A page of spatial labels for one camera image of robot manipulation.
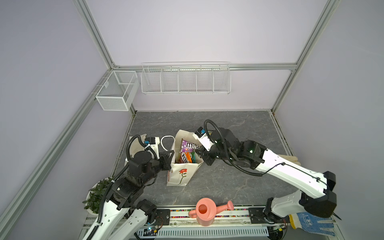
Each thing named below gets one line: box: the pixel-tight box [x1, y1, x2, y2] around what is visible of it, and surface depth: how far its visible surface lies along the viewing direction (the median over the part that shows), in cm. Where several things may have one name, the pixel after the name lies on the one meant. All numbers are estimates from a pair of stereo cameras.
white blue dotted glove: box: [288, 212, 336, 237], surface depth 72 cm
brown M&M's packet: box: [179, 138, 200, 159], surface depth 64 cm
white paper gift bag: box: [166, 129, 204, 187], surface depth 71 cm
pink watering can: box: [188, 197, 234, 226], surface depth 68 cm
